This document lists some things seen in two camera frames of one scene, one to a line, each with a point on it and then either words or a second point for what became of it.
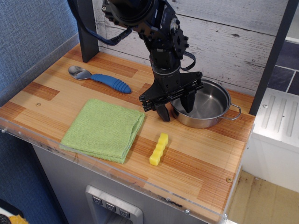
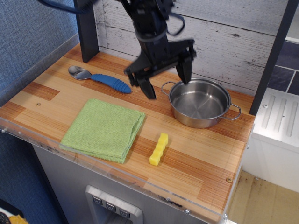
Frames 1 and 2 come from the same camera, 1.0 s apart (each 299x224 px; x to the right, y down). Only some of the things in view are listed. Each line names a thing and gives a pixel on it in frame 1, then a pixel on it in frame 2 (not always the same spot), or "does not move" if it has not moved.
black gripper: x=170 y=86 → x=157 y=54
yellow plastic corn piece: x=155 y=158 does not move
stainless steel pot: x=210 y=104 does not move
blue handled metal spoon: x=79 y=73 does not move
